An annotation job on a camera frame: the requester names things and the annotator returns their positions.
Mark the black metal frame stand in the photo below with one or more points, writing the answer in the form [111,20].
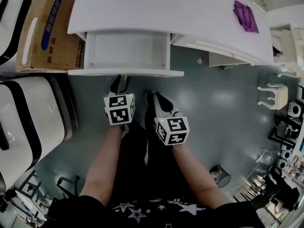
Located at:
[282,129]

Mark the black mesh waste bin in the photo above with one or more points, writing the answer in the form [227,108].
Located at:
[222,179]

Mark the white ornate chair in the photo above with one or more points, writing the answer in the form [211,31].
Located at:
[288,49]

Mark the small white black machine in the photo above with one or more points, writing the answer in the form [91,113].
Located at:
[10,18]

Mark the black office chair base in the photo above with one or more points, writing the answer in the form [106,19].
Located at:
[69,184]

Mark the white dressing table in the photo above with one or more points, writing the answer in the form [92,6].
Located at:
[152,6]

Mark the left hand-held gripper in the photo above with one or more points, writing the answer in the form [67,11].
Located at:
[118,110]

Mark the small white floor object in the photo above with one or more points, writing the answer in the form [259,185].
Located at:
[199,60]

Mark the white ornate stool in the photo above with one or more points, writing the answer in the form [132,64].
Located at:
[273,96]

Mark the white drawer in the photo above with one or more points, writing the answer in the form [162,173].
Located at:
[123,49]

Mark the person's black trousers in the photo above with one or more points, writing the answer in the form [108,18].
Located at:
[135,155]

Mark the brown cardboard box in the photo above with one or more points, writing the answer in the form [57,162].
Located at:
[47,30]

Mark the black star print shirt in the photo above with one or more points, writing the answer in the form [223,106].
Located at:
[152,212]

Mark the large white black machine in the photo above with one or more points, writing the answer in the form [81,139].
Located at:
[26,125]

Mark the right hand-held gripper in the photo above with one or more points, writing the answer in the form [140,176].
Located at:
[172,129]

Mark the person's left forearm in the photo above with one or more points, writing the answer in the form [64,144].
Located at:
[104,160]

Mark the purple cloth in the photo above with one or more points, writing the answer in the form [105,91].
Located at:
[245,16]

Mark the person's right forearm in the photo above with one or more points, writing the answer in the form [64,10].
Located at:
[194,172]

